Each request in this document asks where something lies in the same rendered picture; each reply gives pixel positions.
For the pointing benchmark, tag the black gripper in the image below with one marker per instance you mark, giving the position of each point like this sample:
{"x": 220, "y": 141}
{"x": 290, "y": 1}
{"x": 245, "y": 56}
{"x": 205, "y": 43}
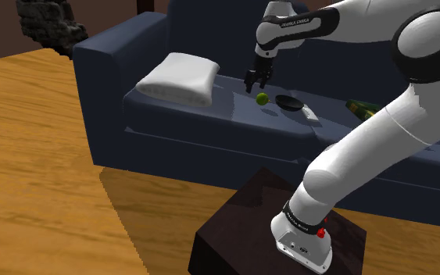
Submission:
{"x": 262, "y": 65}

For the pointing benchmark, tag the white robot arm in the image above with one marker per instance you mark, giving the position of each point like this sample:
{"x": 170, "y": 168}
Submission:
{"x": 360, "y": 152}

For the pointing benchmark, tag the green apple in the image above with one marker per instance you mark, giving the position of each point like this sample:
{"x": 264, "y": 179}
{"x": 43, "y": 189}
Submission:
{"x": 262, "y": 99}

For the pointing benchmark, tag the black bowl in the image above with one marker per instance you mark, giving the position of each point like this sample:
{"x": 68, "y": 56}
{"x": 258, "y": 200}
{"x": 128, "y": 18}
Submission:
{"x": 289, "y": 103}

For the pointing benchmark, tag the white remote control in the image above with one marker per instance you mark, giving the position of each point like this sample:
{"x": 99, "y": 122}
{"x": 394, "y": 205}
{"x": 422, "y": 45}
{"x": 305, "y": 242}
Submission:
{"x": 310, "y": 113}

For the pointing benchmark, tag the white pillow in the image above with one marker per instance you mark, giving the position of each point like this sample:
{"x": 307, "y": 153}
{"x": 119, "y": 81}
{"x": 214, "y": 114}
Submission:
{"x": 179, "y": 79}

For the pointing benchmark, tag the dark blue sofa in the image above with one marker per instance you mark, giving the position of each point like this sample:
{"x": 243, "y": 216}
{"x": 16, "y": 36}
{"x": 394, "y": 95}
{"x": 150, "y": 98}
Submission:
{"x": 189, "y": 125}

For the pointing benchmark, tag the green box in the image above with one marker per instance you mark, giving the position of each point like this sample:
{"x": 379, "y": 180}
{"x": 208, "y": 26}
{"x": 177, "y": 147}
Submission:
{"x": 362, "y": 108}

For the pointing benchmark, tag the dark robot stand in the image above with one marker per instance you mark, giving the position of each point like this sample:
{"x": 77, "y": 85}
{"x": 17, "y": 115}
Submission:
{"x": 238, "y": 236}

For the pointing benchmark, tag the dark rough rock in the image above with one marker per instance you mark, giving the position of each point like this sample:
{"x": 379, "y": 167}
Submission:
{"x": 48, "y": 23}

